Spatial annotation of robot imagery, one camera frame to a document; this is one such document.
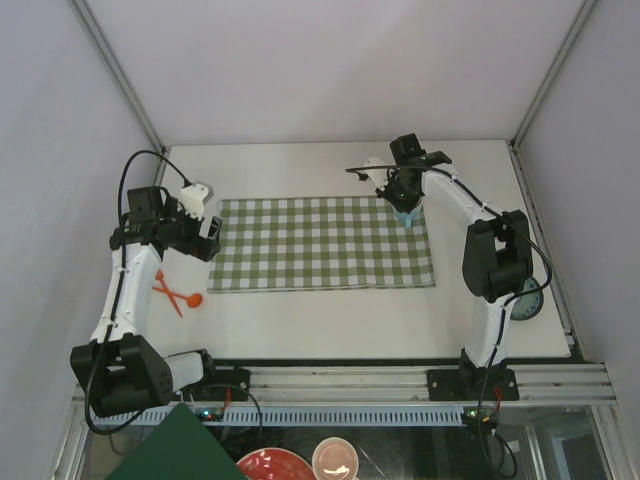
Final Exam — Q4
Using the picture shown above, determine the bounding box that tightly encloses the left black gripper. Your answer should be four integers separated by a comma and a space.
159, 197, 221, 262

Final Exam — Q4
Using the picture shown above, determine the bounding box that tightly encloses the light blue mug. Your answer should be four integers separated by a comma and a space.
392, 197, 422, 228

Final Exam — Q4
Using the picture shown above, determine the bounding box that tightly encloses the orange plastic fork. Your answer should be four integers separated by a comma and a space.
152, 269, 183, 318

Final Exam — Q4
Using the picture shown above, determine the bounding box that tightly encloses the orange plastic spoon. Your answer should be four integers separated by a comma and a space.
153, 287, 203, 308

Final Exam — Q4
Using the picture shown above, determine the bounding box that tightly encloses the green white checkered cloth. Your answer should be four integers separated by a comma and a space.
207, 196, 436, 294

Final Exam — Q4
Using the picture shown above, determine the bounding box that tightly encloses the blue patterned plate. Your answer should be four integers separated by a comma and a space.
510, 277, 544, 321

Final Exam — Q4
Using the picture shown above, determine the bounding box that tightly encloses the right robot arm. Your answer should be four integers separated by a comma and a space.
368, 133, 533, 399

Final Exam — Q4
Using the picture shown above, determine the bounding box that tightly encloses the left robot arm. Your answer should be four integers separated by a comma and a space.
70, 183, 222, 418

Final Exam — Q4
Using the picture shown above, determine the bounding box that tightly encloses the green board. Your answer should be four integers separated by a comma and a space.
108, 403, 246, 480

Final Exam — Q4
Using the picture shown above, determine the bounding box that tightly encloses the red plate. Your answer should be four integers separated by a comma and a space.
236, 447, 316, 480

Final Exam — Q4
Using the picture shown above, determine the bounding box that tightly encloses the pink bowl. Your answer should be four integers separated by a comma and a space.
311, 437, 360, 480

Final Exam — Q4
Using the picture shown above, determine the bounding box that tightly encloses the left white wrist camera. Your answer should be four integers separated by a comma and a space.
179, 182, 214, 220

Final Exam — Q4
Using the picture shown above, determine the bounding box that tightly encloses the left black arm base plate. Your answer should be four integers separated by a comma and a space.
194, 368, 251, 402

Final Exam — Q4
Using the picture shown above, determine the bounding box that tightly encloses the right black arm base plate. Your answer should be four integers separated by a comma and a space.
426, 369, 520, 402

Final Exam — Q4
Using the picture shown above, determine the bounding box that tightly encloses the aluminium frame rail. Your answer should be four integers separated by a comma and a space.
72, 363, 619, 407

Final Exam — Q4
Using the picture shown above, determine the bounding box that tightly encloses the perforated grey cable tray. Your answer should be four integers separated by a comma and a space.
92, 405, 476, 427

